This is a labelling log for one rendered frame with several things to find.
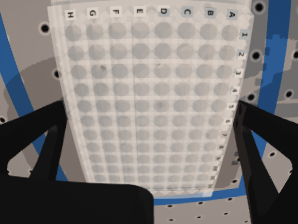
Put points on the grey flat mat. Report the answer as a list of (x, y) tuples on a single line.
[(26, 23)]

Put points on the blue tape outline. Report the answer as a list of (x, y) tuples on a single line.
[(275, 51)]

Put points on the white well plate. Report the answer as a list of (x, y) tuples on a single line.
[(170, 164)]

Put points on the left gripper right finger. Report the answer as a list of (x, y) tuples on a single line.
[(261, 192)]

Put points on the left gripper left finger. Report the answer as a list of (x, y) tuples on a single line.
[(17, 134)]

